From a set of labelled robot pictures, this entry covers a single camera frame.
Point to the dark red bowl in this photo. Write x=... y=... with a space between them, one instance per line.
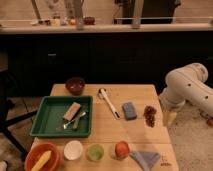
x=75 y=85

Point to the tan wooden block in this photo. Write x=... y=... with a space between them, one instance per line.
x=73 y=109

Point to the white small bowl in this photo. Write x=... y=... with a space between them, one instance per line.
x=73 y=150

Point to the dark red grape bunch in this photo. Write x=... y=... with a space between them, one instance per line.
x=149 y=114

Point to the orange plastic bowl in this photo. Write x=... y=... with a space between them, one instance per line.
x=34 y=155

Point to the orange fruit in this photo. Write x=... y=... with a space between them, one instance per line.
x=122 y=150

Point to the green handled utensil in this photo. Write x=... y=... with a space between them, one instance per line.
x=75 y=125

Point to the green plastic tray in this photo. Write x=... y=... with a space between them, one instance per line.
x=49 y=118

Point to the yellow corn cob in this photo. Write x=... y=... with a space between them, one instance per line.
x=44 y=158

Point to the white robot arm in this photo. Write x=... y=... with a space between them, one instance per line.
x=186 y=84

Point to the yellowish transparent gripper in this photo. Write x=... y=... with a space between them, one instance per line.
x=168 y=117

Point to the silver fork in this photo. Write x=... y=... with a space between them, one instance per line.
x=65 y=126

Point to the green plastic cup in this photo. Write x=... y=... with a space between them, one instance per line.
x=95 y=152

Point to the blue sponge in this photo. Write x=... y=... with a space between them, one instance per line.
x=129 y=111

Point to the red bowl on counter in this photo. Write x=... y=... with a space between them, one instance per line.
x=89 y=20

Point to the blue grey cloth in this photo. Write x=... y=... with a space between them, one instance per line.
x=146 y=160

